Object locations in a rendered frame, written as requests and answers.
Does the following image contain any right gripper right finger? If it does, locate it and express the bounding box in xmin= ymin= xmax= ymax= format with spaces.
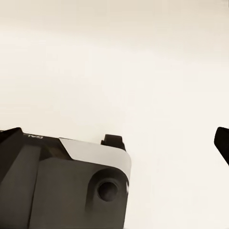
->
xmin=214 ymin=126 xmax=229 ymax=165

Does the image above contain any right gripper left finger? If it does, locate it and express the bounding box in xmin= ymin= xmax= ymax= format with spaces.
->
xmin=0 ymin=127 xmax=25 ymax=184

